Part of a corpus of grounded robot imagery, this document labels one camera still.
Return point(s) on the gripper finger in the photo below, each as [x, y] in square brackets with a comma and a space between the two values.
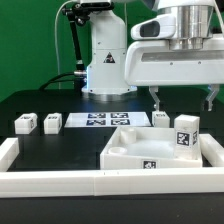
[213, 92]
[153, 92]

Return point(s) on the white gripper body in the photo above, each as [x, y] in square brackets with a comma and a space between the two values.
[152, 63]

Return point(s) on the white square table top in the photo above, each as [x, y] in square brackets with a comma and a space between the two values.
[144, 148]

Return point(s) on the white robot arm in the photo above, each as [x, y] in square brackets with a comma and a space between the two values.
[175, 48]

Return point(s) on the white marker sheet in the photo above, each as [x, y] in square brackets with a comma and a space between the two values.
[107, 119]

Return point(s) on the white U-shaped fence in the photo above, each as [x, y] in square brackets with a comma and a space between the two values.
[102, 183]

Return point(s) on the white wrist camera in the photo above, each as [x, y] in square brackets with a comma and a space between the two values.
[161, 27]

